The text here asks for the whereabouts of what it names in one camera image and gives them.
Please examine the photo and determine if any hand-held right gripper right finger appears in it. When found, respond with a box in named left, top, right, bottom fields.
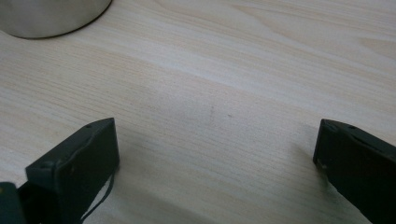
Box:
left=312, top=119, right=396, bottom=224

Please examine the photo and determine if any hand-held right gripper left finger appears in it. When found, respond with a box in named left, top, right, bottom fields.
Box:
left=18, top=117, right=120, bottom=224

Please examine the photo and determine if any metal pot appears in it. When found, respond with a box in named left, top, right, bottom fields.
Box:
left=0, top=0, right=113, bottom=40

